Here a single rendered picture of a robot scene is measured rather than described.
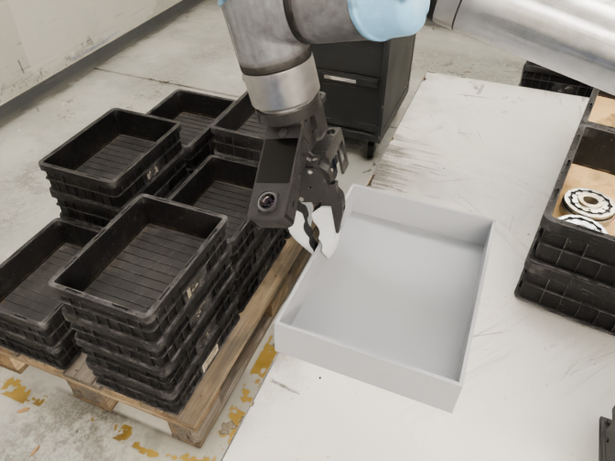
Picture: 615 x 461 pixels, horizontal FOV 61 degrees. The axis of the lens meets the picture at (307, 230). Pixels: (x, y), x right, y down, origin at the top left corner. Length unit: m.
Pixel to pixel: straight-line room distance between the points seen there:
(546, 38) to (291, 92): 0.25
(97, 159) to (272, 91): 1.54
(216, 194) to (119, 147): 0.40
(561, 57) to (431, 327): 0.32
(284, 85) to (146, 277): 1.06
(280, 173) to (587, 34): 0.31
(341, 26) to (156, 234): 1.25
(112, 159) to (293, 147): 1.50
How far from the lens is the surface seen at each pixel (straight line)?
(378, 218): 0.77
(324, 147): 0.60
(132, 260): 1.58
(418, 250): 0.73
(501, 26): 0.57
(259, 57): 0.53
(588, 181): 1.38
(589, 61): 0.58
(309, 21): 0.49
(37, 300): 1.90
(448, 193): 1.44
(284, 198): 0.54
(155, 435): 1.80
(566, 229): 1.05
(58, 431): 1.91
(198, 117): 2.43
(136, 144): 2.09
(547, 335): 1.17
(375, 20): 0.47
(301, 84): 0.54
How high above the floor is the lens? 1.55
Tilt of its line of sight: 42 degrees down
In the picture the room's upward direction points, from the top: straight up
